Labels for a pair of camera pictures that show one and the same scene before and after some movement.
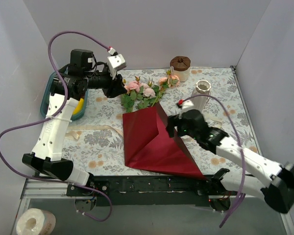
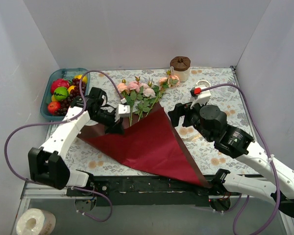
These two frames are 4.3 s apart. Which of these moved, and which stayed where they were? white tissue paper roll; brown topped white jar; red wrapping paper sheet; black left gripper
Moved: black left gripper; red wrapping paper sheet
Stayed: white tissue paper roll; brown topped white jar
